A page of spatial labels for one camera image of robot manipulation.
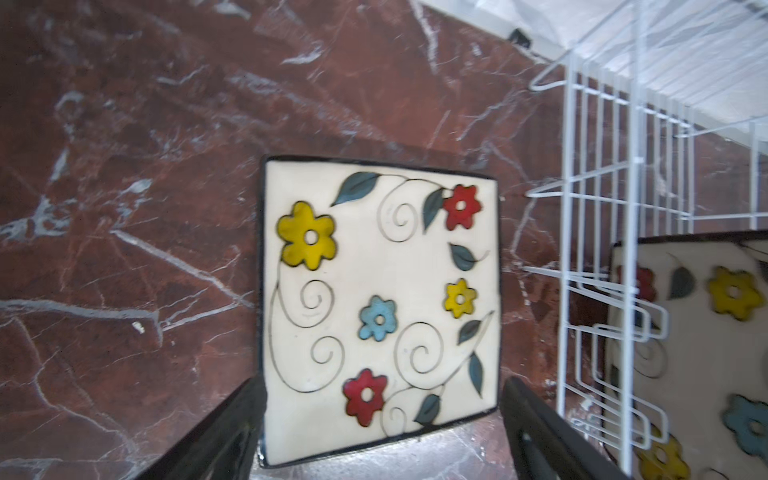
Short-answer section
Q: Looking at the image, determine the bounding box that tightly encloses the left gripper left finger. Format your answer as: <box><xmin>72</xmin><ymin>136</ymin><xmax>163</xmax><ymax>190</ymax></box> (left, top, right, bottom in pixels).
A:
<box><xmin>138</xmin><ymin>375</ymin><xmax>267</xmax><ymax>479</ymax></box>

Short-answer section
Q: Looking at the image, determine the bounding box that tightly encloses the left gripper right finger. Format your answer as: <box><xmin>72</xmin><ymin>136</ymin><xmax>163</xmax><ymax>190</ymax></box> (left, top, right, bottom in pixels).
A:
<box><xmin>499</xmin><ymin>377</ymin><xmax>627</xmax><ymax>480</ymax></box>

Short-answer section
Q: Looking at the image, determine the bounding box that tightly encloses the black square floral plate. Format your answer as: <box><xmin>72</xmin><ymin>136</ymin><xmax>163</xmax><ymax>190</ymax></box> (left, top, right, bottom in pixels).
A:
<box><xmin>259</xmin><ymin>155</ymin><xmax>503</xmax><ymax>468</ymax></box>
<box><xmin>633</xmin><ymin>231</ymin><xmax>767</xmax><ymax>479</ymax></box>

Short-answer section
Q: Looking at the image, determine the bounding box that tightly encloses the white wire dish rack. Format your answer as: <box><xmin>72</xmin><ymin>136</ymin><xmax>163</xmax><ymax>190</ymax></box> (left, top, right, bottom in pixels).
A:
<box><xmin>529</xmin><ymin>1</ymin><xmax>767</xmax><ymax>479</ymax></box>

